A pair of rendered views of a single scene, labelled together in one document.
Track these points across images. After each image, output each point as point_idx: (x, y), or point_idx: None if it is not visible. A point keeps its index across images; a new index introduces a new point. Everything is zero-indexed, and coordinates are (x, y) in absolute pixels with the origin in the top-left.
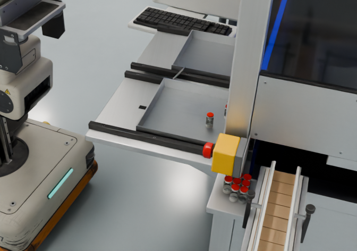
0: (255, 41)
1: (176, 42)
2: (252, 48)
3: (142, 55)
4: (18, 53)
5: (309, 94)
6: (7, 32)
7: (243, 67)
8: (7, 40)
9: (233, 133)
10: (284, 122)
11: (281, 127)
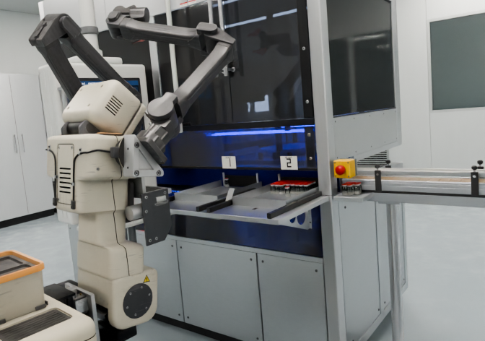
0: (330, 97)
1: (175, 203)
2: (330, 102)
3: (182, 209)
4: (169, 211)
5: (345, 121)
6: (159, 191)
7: (329, 115)
8: (160, 200)
9: (332, 162)
10: (342, 143)
11: (342, 147)
